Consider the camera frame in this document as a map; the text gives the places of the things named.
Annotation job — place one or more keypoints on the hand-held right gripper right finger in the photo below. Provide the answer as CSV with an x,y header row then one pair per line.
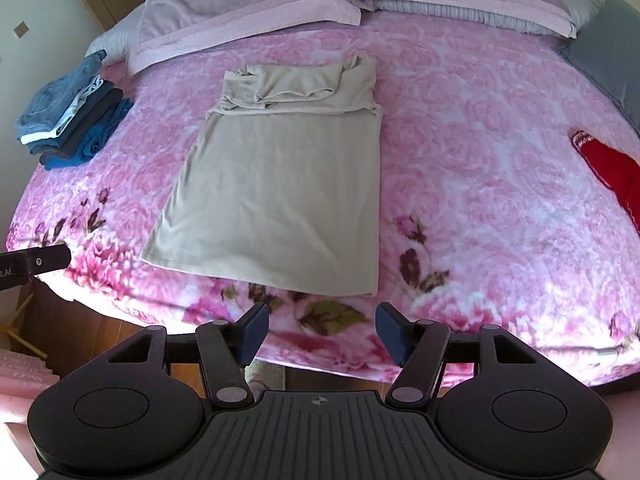
x,y
392,335

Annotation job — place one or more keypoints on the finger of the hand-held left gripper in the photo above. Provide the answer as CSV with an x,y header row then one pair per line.
x,y
50,259

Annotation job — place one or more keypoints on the red knit sweater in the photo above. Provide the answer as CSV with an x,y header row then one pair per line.
x,y
615,170

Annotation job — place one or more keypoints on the beige wall switch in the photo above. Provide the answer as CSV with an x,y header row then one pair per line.
x,y
20,29

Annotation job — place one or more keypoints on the cream turtleneck sweater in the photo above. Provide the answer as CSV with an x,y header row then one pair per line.
x,y
280,185

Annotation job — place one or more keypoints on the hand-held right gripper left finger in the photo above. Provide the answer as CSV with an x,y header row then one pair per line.
x,y
252,335

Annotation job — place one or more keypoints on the person's pink garment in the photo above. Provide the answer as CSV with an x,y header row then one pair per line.
x,y
20,375

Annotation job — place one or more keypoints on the grey blue cushion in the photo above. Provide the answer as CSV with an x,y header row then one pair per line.
x,y
610,55

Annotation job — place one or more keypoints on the pink floral blanket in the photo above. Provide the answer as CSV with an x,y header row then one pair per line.
x,y
475,160

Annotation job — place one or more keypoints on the pink pillow towel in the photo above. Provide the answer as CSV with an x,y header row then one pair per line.
x,y
225,20

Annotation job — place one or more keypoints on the folded light blue garment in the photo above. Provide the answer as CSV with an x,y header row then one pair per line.
x,y
75,107

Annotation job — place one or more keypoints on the folded denim jeans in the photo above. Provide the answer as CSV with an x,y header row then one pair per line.
x,y
50,100

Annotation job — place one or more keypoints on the folded dark pants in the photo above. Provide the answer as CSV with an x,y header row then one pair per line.
x,y
95,110

